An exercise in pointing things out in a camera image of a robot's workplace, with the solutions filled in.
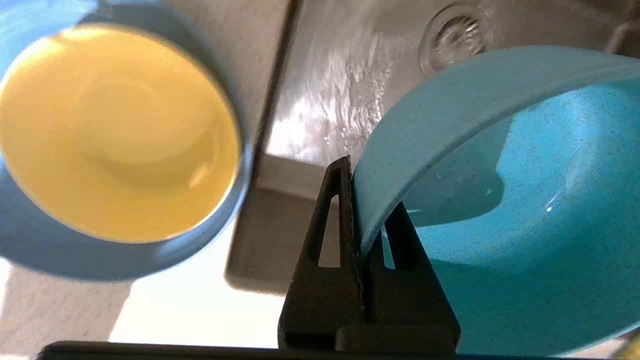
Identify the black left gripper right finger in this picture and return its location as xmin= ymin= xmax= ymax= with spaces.
xmin=367 ymin=201 xmax=462 ymax=352

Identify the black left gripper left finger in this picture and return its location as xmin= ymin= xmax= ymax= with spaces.
xmin=277 ymin=156 xmax=368 ymax=351

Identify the teal bowl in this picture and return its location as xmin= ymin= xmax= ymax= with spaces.
xmin=351 ymin=45 xmax=640 ymax=357

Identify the stainless steel sink basin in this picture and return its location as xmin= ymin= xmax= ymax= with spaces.
xmin=225 ymin=0 xmax=640 ymax=296

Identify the blue plate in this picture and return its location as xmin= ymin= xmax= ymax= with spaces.
xmin=0 ymin=0 xmax=254 ymax=282

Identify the yellow bowl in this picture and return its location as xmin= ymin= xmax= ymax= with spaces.
xmin=0 ymin=25 xmax=244 ymax=245

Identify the round metal drain strainer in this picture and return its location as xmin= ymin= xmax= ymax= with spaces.
xmin=419 ymin=2 xmax=494 ymax=77

